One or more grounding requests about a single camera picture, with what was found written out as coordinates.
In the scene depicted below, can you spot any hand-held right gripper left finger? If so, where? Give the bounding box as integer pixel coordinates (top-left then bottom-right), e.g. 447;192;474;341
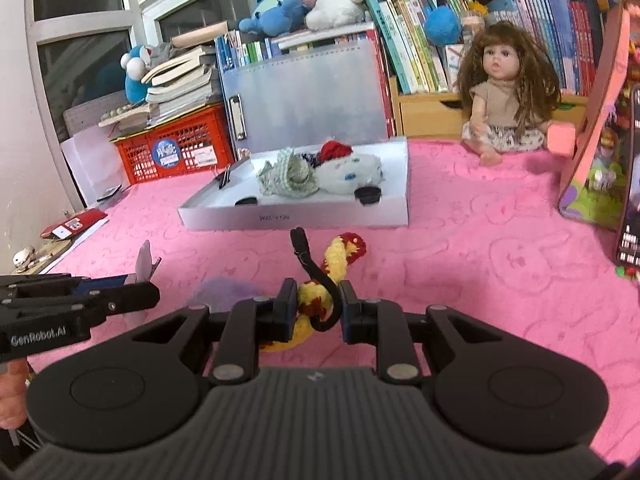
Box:
100;277;301;386

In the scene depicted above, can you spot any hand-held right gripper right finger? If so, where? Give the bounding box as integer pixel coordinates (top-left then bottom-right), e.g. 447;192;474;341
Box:
340;281;542;386

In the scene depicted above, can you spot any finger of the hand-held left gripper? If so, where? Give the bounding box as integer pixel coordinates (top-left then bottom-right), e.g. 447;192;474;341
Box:
0;273;136;299
0;281;161;329

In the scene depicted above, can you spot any clear plastic hair clip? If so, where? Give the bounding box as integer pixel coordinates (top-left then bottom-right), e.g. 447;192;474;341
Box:
134;239;162;284

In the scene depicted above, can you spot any red yellow striped scarf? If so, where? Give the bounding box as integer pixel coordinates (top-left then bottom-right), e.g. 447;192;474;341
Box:
259;227;368;354

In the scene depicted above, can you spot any white cardboard box tray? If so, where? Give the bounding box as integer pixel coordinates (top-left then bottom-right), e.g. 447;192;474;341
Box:
178;136;410;231

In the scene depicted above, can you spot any green checkered cloth scrunchie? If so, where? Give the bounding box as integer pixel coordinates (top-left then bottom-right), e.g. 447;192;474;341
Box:
256;148;321;197

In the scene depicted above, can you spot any white fluffy plush face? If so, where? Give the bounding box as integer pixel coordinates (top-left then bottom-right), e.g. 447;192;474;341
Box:
314;152;386;196

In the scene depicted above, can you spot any person's left hand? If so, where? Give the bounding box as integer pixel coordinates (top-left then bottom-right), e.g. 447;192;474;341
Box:
0;359;30;431

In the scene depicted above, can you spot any red paper packet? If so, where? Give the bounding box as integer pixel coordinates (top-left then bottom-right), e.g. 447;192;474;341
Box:
40;209;109;240

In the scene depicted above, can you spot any small white shell ornament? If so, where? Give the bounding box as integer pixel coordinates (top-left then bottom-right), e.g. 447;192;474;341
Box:
12;245;36;274

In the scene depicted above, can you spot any pink rabbit-print blanket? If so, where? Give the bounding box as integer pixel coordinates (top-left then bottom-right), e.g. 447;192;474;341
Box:
20;137;640;466

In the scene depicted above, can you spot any red crocheted hat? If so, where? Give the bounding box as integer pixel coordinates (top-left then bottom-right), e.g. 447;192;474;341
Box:
317;140;354;164

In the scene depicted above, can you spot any grey grid cutting mat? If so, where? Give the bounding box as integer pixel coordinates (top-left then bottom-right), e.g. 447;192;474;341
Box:
63;102;126;134

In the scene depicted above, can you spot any red plastic crate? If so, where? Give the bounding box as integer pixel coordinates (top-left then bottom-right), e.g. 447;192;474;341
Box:
113;103;236;186

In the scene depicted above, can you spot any translucent plastic file case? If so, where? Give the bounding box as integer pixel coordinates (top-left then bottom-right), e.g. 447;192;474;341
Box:
218;41;394;159

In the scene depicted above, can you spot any stack of worn books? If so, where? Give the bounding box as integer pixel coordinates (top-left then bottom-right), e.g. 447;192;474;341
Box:
99;34;222;129

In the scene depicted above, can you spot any wooden desk shelf with drawer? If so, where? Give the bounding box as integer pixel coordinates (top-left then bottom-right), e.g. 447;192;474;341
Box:
389;76;589;139

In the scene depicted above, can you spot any blue white cat plush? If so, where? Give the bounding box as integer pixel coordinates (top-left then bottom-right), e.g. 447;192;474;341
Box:
119;44;157;104

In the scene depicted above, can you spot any row of books behind case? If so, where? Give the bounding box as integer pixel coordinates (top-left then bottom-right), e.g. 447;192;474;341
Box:
214;22;377;69

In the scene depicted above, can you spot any brown-haired baby doll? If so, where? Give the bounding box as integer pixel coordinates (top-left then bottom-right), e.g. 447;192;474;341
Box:
457;20;562;166

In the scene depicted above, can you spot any pink foam block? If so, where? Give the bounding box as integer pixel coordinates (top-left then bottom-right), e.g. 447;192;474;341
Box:
547;122;577;157

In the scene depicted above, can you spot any row of green white books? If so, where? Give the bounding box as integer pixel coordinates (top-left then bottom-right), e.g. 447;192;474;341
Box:
362;0;474;95

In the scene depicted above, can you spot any pink toy package box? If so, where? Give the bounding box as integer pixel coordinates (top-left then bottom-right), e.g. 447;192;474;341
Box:
558;2;640;231

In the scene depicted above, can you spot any blue bear plush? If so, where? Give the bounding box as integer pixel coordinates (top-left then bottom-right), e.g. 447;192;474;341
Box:
238;0;311;37

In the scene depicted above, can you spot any large blue plush toy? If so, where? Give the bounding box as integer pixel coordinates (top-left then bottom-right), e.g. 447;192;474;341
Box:
378;0;469;46

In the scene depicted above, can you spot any black smartphone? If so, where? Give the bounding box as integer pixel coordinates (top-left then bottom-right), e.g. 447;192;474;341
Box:
614;84;640;267

